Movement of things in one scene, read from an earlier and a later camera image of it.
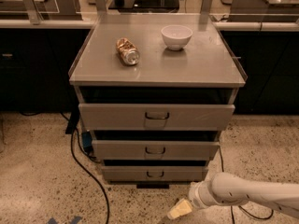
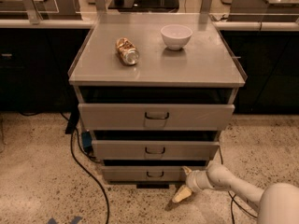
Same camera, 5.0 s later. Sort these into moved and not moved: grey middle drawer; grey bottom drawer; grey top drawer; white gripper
Moved: white gripper
Not moved: grey middle drawer; grey bottom drawer; grey top drawer
